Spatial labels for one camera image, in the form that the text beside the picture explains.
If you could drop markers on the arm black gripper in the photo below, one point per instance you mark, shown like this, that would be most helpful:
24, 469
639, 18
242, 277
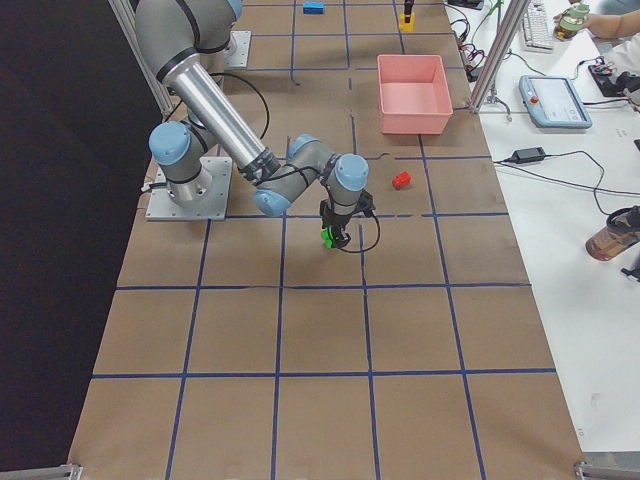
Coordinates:
334, 221

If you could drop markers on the green toy block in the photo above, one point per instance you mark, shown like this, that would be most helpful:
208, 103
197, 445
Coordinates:
327, 238

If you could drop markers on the red toy block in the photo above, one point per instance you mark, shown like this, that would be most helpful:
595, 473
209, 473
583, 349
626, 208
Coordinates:
401, 180

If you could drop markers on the yellow toy block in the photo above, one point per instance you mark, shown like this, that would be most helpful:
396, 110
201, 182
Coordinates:
407, 23

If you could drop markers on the blue toy block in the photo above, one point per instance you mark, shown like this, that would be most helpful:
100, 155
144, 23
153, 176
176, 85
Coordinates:
313, 7

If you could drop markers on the pink plastic box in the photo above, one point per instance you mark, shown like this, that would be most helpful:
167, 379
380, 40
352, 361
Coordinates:
414, 97

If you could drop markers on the person hand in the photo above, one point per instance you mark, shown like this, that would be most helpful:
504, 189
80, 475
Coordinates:
570, 22

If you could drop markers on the black power adapter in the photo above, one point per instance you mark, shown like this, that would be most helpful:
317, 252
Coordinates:
528, 155

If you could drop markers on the teach pendant tablet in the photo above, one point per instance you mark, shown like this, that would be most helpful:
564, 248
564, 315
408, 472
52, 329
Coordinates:
552, 102

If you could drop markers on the white keyboard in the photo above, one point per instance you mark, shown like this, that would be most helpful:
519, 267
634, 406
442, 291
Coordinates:
534, 29

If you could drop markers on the brown water bottle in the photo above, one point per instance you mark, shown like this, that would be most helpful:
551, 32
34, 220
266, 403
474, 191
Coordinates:
620, 232

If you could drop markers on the green bottle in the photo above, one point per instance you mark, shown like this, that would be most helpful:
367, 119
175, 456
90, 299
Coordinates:
577, 6

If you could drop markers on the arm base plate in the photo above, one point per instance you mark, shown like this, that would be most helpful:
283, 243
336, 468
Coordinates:
236, 55
203, 198

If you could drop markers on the aluminium frame post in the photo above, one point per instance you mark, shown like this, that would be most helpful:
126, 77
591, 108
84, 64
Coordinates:
506, 30

